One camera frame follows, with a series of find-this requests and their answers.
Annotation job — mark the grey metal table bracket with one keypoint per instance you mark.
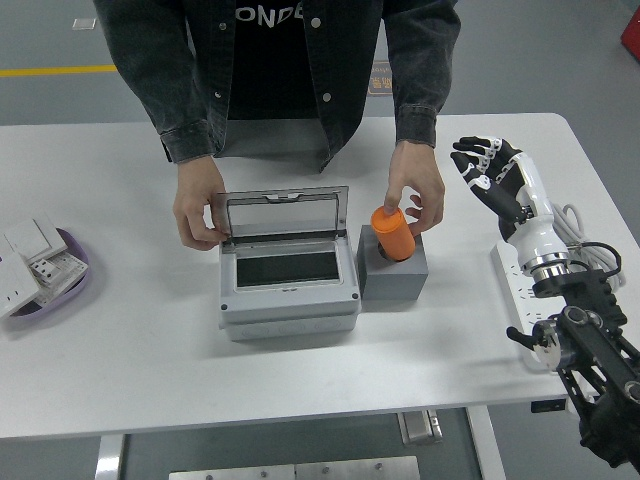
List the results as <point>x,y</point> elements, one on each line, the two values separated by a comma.
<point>420,427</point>

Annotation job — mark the white power strip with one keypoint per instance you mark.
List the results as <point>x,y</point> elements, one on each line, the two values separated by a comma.
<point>515,290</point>

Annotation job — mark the small white socket module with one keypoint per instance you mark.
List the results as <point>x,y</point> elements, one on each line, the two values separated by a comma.
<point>44,269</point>

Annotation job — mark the purple plastic tray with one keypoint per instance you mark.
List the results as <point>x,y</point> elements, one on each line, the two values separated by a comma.
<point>75,292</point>

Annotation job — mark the orange cylinder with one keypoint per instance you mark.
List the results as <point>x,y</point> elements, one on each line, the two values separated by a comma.
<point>395,235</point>

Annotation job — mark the white wall socket panel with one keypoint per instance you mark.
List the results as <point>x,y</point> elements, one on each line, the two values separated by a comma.
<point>15,290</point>

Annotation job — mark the person's right hand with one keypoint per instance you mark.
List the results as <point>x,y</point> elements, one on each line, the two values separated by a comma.
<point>192,200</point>

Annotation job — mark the yellow floor tape line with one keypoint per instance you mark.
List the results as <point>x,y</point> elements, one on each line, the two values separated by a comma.
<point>50,71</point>

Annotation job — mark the red object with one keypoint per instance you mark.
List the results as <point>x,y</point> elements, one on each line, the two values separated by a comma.
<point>631,30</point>

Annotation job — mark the small metal floor plate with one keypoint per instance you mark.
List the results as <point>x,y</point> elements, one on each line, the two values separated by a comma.
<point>84,23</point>

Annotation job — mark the white table leg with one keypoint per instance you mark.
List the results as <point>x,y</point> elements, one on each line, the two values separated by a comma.
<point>109,457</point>
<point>487,445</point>

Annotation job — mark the person's right forearm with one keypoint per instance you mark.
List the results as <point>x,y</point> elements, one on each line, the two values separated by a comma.
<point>175,100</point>

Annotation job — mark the white perforated panel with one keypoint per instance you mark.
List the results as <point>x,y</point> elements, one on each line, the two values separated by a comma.
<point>67,272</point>

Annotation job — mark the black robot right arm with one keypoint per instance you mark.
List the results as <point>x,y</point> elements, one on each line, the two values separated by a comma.
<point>595,345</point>

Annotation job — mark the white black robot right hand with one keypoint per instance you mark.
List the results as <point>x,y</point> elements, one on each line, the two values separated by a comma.
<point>537,235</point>

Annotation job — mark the person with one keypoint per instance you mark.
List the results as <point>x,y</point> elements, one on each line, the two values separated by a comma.
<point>270,65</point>

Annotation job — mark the grey electrical box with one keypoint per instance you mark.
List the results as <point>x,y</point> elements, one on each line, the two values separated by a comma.
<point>285,310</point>

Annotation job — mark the white wall switch plate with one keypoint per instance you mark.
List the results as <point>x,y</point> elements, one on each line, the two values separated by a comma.
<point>30,237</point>

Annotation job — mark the person's left hand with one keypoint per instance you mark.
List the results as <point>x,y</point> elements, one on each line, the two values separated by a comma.
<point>422,175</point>

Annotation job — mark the brown floor sign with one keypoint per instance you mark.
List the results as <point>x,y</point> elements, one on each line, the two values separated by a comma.
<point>380,80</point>

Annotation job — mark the grey metal base plate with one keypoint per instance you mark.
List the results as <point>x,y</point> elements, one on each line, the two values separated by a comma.
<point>230,473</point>
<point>357,469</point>

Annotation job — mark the black under-table control box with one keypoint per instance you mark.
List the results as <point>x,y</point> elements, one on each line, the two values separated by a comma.
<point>547,406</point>

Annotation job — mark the grey cube with round hole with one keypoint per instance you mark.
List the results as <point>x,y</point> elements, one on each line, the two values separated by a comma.
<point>395,285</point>

